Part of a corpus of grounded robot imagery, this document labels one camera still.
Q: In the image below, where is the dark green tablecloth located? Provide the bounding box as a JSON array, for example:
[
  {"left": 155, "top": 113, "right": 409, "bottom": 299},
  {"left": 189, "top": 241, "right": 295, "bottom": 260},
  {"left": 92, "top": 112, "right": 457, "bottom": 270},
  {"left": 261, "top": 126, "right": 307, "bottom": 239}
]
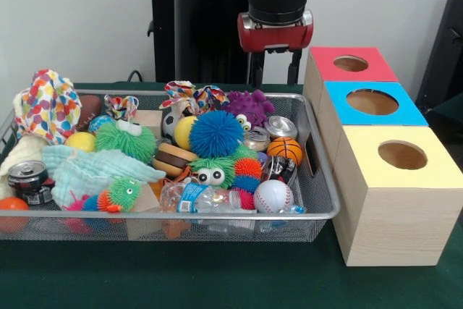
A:
[
  {"left": 429, "top": 92, "right": 463, "bottom": 132},
  {"left": 0, "top": 82, "right": 463, "bottom": 309}
]

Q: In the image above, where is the crushed clear plastic bottle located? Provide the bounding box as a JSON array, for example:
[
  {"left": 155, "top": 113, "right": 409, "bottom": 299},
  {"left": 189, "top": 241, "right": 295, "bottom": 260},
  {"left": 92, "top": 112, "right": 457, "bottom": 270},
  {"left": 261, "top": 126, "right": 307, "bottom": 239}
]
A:
[{"left": 160, "top": 182, "right": 258, "bottom": 215}]

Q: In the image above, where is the small toy basketball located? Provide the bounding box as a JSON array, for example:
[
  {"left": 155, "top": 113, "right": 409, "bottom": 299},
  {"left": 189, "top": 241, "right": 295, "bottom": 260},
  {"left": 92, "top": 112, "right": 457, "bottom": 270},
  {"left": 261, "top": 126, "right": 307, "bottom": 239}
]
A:
[{"left": 266, "top": 137, "right": 303, "bottom": 166}]

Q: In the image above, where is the green fuzzy toy with eyes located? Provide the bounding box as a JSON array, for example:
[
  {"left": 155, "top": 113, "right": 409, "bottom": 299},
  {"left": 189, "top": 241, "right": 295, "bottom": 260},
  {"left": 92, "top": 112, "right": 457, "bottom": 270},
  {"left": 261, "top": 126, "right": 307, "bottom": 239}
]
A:
[{"left": 95, "top": 119, "right": 158, "bottom": 164}]

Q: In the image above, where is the wooden box with three holes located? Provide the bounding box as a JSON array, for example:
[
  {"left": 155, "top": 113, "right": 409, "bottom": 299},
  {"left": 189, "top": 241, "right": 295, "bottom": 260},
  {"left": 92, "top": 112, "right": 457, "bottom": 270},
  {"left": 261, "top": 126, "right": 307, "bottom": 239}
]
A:
[{"left": 302, "top": 46, "right": 463, "bottom": 268}]

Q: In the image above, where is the toy hamburger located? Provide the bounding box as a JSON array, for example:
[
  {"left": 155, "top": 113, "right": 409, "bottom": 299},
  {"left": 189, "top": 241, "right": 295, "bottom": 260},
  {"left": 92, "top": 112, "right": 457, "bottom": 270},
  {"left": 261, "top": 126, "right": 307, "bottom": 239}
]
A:
[{"left": 151, "top": 142, "right": 195, "bottom": 179}]

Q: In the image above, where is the shallow clear mesh bin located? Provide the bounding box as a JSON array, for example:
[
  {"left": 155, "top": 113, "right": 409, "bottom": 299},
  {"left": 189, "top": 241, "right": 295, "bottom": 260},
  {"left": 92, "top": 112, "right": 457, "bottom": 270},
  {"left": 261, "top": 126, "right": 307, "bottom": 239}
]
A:
[{"left": 0, "top": 88, "right": 341, "bottom": 242}]

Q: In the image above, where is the mint green cloth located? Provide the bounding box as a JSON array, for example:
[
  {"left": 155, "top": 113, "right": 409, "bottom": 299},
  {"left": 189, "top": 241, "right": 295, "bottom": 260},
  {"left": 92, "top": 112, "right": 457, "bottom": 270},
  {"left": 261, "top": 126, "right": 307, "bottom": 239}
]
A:
[{"left": 41, "top": 144, "right": 166, "bottom": 211}]

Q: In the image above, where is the white dimpled ball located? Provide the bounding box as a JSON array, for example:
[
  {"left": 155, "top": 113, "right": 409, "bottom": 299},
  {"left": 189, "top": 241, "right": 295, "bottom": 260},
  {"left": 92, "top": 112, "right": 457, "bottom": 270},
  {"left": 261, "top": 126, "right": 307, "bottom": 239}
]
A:
[{"left": 252, "top": 179, "right": 294, "bottom": 214}]

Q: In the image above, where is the black soda can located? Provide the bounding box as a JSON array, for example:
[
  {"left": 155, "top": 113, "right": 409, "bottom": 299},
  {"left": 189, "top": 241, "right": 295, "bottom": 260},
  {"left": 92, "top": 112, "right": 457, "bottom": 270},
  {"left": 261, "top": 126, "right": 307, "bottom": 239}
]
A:
[{"left": 7, "top": 159, "right": 56, "bottom": 206}]

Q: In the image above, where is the crushed red soda can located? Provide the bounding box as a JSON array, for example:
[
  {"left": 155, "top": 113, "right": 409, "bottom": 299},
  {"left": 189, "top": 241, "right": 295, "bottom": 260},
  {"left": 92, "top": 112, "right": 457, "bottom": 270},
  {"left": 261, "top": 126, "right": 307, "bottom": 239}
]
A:
[{"left": 260, "top": 155, "right": 300, "bottom": 184}]

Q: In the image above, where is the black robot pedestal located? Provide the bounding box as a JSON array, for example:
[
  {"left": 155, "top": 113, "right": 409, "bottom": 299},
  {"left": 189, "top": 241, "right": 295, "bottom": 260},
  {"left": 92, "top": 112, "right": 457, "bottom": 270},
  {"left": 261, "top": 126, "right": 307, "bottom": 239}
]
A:
[{"left": 140, "top": 0, "right": 271, "bottom": 85}]

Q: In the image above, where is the blue fuzzy ball toy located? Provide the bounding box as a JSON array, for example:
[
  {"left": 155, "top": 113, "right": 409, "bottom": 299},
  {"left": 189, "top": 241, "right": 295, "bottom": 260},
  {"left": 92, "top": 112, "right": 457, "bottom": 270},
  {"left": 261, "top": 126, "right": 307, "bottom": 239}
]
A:
[{"left": 189, "top": 109, "right": 244, "bottom": 160}]

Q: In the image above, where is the colourful dotted cloth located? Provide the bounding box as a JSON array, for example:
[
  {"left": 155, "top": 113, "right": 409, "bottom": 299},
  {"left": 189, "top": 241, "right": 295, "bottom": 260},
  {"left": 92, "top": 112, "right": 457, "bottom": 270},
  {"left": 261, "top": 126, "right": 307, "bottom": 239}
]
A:
[{"left": 14, "top": 69, "right": 85, "bottom": 145}]

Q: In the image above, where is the black monitor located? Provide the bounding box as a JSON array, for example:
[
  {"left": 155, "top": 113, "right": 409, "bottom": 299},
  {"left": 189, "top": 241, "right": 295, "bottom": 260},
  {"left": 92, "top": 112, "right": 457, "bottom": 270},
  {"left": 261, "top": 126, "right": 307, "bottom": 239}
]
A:
[{"left": 415, "top": 0, "right": 463, "bottom": 107}]

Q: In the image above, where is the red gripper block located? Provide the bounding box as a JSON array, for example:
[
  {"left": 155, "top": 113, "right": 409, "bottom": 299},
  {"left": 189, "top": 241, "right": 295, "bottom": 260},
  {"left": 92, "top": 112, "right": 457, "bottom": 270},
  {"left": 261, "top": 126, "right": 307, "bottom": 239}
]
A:
[{"left": 237, "top": 10, "right": 315, "bottom": 88}]

